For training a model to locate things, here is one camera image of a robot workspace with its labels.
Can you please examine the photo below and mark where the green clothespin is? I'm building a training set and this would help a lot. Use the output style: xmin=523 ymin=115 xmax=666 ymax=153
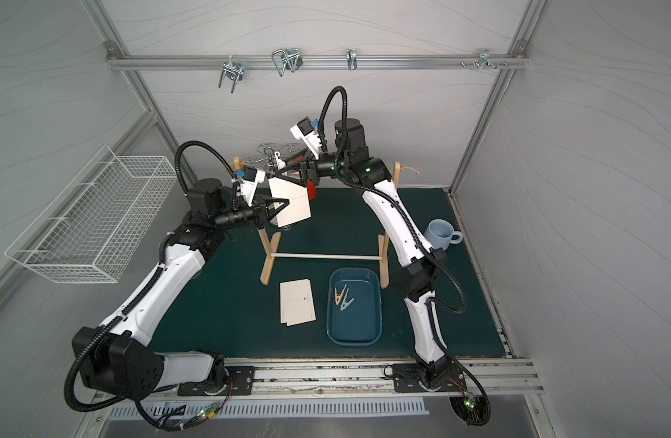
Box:
xmin=340 ymin=290 xmax=355 ymax=311

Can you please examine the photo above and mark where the metal stand with hooks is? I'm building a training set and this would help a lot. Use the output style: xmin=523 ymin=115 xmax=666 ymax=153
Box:
xmin=243 ymin=142 xmax=302 ymax=170

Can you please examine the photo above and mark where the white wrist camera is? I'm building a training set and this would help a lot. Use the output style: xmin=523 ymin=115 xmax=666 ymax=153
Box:
xmin=290 ymin=117 xmax=323 ymax=160
xmin=236 ymin=165 xmax=266 ymax=206

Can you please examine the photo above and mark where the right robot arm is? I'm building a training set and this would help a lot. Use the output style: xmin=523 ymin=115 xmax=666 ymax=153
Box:
xmin=274 ymin=86 xmax=468 ymax=391

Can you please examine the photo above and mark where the left base cable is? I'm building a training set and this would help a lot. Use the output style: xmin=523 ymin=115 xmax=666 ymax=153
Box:
xmin=133 ymin=377 xmax=235 ymax=433

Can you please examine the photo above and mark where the wooden drying rack frame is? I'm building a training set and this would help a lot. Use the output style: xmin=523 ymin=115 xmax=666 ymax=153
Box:
xmin=258 ymin=182 xmax=390 ymax=288

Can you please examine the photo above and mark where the metal clamp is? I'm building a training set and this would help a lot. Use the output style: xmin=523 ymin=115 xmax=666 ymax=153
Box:
xmin=271 ymin=47 xmax=304 ymax=77
xmin=218 ymin=60 xmax=244 ymax=93

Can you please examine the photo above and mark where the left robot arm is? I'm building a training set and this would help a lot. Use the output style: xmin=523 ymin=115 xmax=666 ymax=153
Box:
xmin=63 ymin=141 xmax=289 ymax=412

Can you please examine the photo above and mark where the yellow wooden clothespin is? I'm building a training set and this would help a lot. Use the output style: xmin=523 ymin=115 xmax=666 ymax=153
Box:
xmin=335 ymin=284 xmax=349 ymax=307

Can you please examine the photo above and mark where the middle metal clamp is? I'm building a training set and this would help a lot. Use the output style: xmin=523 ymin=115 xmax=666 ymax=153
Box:
xmin=271 ymin=47 xmax=304 ymax=77

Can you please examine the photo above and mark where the red round disc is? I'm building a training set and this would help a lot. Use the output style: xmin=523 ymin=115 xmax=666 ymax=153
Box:
xmin=293 ymin=159 xmax=319 ymax=201

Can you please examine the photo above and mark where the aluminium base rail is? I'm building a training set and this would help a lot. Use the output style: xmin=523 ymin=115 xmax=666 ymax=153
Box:
xmin=93 ymin=358 xmax=545 ymax=403

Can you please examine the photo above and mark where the blue plastic tray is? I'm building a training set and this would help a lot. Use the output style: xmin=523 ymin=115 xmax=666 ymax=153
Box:
xmin=326 ymin=268 xmax=383 ymax=348

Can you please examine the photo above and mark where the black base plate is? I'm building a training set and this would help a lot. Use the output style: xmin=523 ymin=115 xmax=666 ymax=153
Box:
xmin=384 ymin=363 xmax=468 ymax=393
xmin=176 ymin=365 xmax=255 ymax=397

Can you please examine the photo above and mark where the base cable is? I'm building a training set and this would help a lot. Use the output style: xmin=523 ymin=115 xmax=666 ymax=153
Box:
xmin=383 ymin=358 xmax=494 ymax=427
xmin=133 ymin=377 xmax=235 ymax=433

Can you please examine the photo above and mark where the green table mat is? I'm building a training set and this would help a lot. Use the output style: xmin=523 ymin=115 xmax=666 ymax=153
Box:
xmin=150 ymin=188 xmax=505 ymax=358

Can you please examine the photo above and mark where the right base cable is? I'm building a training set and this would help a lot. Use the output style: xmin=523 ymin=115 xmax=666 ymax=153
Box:
xmin=383 ymin=358 xmax=494 ymax=427

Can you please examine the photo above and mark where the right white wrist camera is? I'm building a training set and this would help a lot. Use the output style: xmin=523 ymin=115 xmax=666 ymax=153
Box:
xmin=290 ymin=117 xmax=323 ymax=160

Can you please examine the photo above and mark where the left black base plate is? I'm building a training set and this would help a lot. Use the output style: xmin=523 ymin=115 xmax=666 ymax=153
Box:
xmin=176 ymin=365 xmax=255 ymax=397

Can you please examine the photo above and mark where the white wire basket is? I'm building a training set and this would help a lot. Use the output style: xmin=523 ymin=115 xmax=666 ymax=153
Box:
xmin=5 ymin=146 xmax=176 ymax=284

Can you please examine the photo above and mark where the light blue mug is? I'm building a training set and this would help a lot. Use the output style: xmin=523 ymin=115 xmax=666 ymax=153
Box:
xmin=424 ymin=219 xmax=464 ymax=251

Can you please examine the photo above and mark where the white clothespin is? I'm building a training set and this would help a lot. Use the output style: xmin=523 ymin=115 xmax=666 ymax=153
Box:
xmin=273 ymin=151 xmax=287 ymax=170

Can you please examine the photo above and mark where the white postcard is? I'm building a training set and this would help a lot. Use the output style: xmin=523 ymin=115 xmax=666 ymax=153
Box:
xmin=280 ymin=282 xmax=291 ymax=324
xmin=285 ymin=279 xmax=316 ymax=327
xmin=269 ymin=178 xmax=311 ymax=226

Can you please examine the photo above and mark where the aluminium cross bar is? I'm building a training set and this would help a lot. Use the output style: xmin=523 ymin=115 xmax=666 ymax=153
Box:
xmin=107 ymin=52 xmax=530 ymax=72

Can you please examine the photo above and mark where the left metal clamp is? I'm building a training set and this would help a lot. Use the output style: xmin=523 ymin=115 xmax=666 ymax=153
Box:
xmin=218 ymin=60 xmax=244 ymax=93

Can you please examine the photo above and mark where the right metal bracket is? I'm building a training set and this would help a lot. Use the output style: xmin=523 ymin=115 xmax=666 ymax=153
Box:
xmin=460 ymin=49 xmax=508 ymax=70

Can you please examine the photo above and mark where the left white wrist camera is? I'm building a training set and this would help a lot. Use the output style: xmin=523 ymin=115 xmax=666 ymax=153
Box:
xmin=236 ymin=165 xmax=266 ymax=206

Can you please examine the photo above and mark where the small metal bracket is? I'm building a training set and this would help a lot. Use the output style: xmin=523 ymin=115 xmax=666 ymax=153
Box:
xmin=346 ymin=49 xmax=357 ymax=71

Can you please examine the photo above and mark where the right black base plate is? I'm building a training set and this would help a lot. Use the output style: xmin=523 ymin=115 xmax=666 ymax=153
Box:
xmin=384 ymin=363 xmax=468 ymax=393

